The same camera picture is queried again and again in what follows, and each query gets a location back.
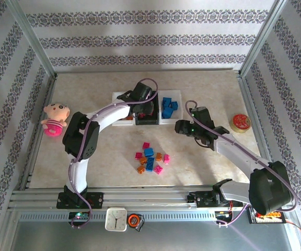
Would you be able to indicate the long blue lego brick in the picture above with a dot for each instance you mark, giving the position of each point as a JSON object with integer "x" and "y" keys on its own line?
{"x": 150, "y": 164}

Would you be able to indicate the round red gold tin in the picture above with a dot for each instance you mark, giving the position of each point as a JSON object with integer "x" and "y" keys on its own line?
{"x": 240, "y": 122}

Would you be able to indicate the white plastic container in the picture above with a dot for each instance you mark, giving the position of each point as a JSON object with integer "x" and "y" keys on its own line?
{"x": 179, "y": 115}
{"x": 121, "y": 123}

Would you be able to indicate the white square clock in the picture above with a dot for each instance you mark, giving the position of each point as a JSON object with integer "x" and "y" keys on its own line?
{"x": 116, "y": 219}

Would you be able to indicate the black plastic container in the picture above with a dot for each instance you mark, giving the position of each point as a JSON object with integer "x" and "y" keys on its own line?
{"x": 146, "y": 121}

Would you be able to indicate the grey metal sheet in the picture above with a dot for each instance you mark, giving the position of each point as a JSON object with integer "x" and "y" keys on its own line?
{"x": 179, "y": 238}

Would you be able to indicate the pink plush doll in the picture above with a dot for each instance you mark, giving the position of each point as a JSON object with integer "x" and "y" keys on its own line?
{"x": 56, "y": 112}

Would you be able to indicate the black power distribution board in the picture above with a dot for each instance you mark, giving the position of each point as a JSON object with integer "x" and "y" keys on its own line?
{"x": 278, "y": 221}

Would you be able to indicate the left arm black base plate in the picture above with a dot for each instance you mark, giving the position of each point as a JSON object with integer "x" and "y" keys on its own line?
{"x": 95, "y": 200}

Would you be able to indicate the pink lego brick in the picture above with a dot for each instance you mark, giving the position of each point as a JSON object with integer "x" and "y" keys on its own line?
{"x": 142, "y": 115}
{"x": 146, "y": 145}
{"x": 166, "y": 158}
{"x": 138, "y": 155}
{"x": 158, "y": 169}

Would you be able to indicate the aluminium side rail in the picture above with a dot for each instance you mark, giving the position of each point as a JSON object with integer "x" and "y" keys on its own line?
{"x": 248, "y": 99}
{"x": 50, "y": 91}

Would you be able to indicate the aluminium frame post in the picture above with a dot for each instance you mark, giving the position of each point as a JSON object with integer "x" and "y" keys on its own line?
{"x": 34, "y": 39}
{"x": 261, "y": 39}

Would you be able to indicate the aluminium mounting rail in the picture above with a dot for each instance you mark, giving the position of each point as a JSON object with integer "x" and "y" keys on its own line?
{"x": 153, "y": 198}

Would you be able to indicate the orange lego brick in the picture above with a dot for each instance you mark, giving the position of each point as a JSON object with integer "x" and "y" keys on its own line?
{"x": 129, "y": 118}
{"x": 142, "y": 162}
{"x": 159, "y": 156}
{"x": 140, "y": 169}

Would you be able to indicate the small lit circuit board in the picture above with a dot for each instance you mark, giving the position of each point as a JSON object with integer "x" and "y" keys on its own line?
{"x": 78, "y": 216}

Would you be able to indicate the orange black tape measure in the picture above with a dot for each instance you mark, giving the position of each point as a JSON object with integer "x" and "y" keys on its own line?
{"x": 134, "y": 220}

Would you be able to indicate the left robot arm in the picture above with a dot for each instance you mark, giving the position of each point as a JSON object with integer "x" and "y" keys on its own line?
{"x": 108, "y": 115}

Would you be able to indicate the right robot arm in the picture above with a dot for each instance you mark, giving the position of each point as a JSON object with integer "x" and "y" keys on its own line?
{"x": 239, "y": 154}

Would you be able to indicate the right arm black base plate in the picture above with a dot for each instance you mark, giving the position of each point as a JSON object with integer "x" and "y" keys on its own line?
{"x": 205, "y": 200}

